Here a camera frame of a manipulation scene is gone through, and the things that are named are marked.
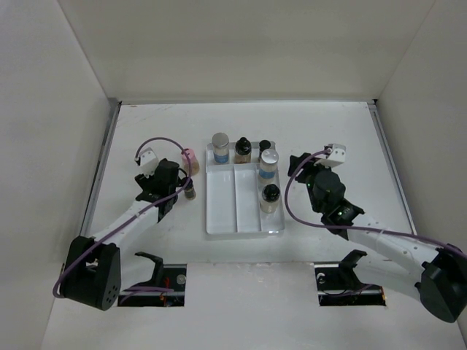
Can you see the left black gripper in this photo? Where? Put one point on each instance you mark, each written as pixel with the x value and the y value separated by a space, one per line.
pixel 146 183

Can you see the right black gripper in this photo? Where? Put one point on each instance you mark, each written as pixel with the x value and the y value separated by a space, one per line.
pixel 295 160

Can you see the small black cap pepper bottle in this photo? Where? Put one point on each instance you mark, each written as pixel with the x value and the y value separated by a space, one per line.
pixel 189 190

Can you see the pink lid spice bottle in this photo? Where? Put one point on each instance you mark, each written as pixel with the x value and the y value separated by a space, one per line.
pixel 190 162

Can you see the silver lid bead jar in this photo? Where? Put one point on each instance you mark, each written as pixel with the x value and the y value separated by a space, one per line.
pixel 268 166
pixel 220 144

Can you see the small black cap spice bottle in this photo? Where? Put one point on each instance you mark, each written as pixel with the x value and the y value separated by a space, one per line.
pixel 264 145

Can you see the black cap white powder bottle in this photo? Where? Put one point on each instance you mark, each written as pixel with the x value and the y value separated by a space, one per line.
pixel 270 198

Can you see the black cap brown chunk bottle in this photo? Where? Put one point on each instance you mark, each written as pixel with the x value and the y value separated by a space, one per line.
pixel 243 150

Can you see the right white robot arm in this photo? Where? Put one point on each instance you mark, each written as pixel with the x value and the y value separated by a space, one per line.
pixel 427 270

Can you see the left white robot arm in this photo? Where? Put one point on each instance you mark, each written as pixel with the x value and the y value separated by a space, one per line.
pixel 93 274

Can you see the white divided organizer tray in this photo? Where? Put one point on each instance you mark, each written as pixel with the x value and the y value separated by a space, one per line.
pixel 233 193

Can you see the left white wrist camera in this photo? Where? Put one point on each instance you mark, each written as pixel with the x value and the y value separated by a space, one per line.
pixel 148 162

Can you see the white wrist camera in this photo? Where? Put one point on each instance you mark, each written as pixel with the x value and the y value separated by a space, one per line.
pixel 336 155
pixel 148 162

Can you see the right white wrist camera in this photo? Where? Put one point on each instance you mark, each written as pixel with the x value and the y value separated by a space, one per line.
pixel 336 155

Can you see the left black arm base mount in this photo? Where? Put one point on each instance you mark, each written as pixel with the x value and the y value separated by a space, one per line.
pixel 147 281

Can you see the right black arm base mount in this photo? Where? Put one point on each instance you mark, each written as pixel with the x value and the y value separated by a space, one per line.
pixel 338 285

